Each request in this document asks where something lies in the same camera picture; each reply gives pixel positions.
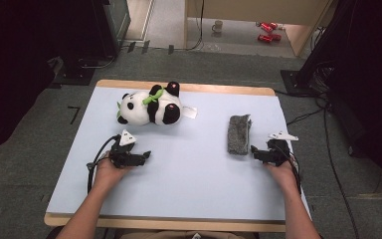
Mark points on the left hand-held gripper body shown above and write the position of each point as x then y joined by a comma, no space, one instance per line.
121,156

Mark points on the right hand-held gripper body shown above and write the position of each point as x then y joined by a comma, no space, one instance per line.
278,151

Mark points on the grey fuzzy cloth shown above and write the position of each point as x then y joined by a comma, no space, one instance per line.
238,134

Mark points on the panda plush toy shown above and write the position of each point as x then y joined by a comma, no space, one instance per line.
146,108

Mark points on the person's left hand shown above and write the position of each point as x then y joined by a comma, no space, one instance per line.
107,174

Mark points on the person's right hand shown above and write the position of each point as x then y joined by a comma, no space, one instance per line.
283,174

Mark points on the black metal stand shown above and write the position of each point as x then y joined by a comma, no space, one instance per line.
311,56

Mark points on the red can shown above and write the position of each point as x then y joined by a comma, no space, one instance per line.
274,25
266,27
276,37
264,38

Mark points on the beige mug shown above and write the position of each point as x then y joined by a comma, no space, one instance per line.
217,26

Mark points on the light wooden desk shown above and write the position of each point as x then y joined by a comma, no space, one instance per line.
262,10

